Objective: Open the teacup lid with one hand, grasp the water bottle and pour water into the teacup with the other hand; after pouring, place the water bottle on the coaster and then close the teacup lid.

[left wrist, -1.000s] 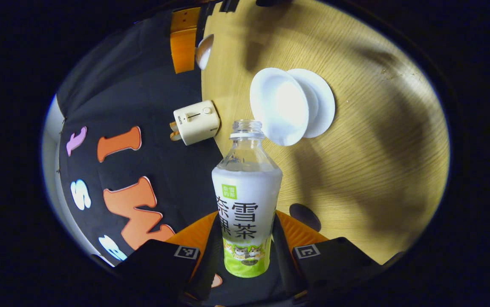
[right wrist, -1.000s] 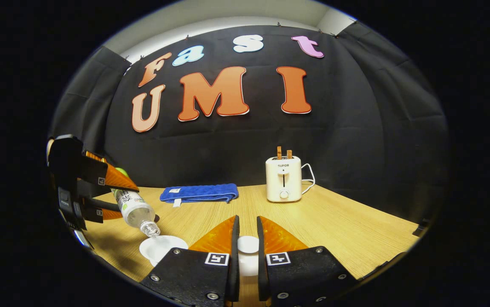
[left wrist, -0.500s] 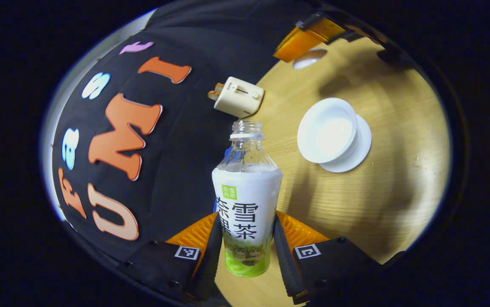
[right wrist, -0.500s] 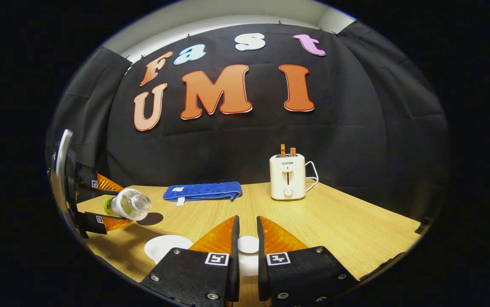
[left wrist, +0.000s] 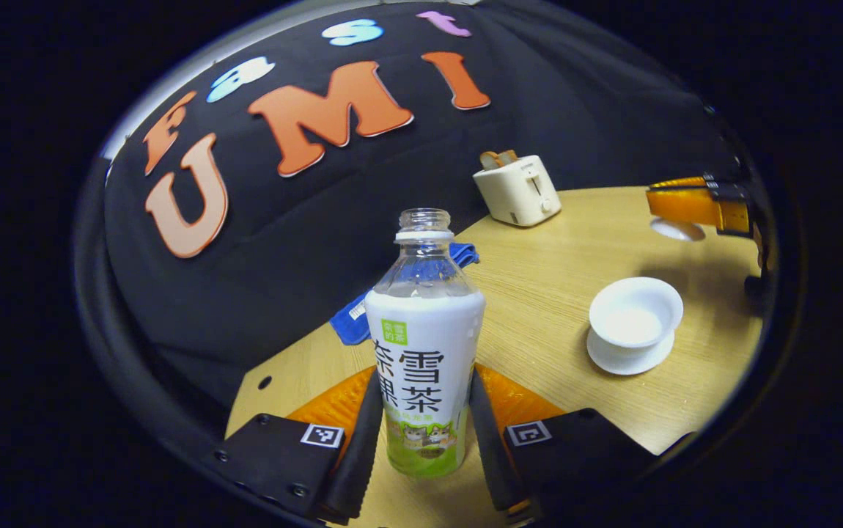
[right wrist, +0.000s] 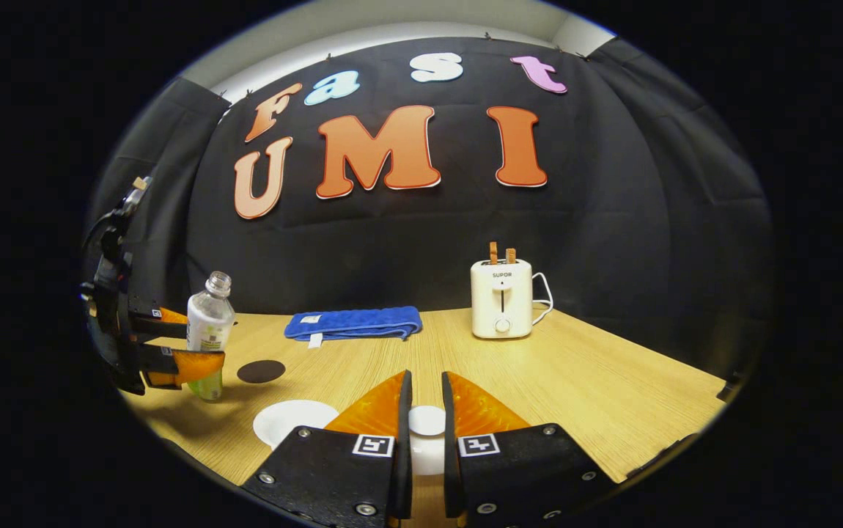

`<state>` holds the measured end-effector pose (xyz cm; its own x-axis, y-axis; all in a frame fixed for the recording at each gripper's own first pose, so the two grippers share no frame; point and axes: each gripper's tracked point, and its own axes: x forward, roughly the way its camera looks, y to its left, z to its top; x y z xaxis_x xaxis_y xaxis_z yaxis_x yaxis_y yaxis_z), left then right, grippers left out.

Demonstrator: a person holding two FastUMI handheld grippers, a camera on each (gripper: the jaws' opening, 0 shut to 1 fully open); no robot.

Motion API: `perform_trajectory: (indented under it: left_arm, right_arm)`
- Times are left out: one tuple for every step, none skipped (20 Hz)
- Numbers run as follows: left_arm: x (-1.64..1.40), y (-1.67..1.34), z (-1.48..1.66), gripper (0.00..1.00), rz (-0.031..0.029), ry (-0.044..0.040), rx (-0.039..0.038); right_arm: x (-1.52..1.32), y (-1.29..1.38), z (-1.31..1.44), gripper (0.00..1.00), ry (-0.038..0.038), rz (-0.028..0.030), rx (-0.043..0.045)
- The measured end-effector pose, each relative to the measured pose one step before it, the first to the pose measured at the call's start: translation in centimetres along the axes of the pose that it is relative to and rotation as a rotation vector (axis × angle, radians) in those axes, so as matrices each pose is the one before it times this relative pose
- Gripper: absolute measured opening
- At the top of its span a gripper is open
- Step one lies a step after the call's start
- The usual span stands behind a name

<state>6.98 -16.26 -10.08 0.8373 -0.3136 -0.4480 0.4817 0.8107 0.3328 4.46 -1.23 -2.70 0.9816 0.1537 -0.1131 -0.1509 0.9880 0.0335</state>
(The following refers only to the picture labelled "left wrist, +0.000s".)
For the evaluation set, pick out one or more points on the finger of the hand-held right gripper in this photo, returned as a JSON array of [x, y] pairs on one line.
[[759, 286], [685, 199]]

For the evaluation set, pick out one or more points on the clear water bottle white label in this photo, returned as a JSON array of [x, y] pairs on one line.
[[425, 345]]

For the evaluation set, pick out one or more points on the blue towel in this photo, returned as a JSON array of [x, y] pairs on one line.
[[348, 323]]

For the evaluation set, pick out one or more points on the white teacup lid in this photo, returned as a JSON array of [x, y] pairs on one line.
[[678, 231]]

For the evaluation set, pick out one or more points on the bread slice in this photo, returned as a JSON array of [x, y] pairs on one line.
[[508, 156], [490, 160]]

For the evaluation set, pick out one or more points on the white teacup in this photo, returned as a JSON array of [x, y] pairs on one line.
[[634, 315]]

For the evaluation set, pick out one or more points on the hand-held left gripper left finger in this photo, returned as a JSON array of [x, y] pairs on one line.
[[363, 447]]

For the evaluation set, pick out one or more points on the white toaster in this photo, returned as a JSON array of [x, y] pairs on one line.
[[517, 192]]

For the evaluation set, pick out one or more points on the white saucer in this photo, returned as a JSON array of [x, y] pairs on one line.
[[627, 361]]

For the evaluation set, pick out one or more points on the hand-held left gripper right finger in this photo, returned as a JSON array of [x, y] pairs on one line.
[[487, 455]]

